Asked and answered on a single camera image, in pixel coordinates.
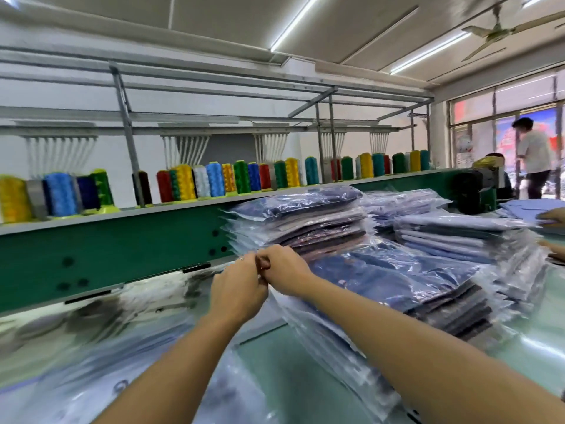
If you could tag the blue shirt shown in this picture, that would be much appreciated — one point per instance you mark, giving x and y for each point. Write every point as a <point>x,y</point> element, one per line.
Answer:
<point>388,278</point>

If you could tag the black machine head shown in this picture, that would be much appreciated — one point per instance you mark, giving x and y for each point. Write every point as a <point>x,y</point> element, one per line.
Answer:
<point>477,185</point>

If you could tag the green machine beam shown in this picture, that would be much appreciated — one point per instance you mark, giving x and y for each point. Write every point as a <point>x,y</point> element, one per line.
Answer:
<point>97,251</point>

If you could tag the person's right forearm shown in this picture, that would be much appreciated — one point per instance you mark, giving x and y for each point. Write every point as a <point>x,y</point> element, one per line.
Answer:
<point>432,357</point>

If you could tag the window with red poster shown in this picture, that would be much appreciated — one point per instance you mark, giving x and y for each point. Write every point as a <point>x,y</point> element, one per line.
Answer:
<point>481,128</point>

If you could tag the single clear plastic bag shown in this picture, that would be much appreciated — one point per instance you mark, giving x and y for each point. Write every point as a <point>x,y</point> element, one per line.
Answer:
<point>371,300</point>

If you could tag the grey metal thread rack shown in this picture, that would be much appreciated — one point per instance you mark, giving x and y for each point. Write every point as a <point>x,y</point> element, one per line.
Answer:
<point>128,119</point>

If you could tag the stack of plastic bags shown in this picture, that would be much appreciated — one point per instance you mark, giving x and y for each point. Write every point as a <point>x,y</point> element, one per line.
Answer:
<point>106,393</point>

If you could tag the row of coloured thread spools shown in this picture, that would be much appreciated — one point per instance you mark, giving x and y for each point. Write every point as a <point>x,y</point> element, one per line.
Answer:
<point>221,179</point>

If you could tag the ceiling fan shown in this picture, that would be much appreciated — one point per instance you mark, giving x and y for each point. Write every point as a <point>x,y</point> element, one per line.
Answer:
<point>499,32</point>

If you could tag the person's right hand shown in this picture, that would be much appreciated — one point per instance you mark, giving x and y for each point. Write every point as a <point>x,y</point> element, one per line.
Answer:
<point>287,269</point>

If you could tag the stack of bagged garments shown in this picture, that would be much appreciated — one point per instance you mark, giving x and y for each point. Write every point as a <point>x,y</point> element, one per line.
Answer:
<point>291,216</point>

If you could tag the person's left hand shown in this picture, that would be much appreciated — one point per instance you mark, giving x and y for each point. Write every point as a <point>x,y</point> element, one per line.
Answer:
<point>238,291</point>

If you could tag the person's left forearm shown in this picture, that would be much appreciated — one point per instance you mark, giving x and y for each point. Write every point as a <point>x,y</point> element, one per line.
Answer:
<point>172,375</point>

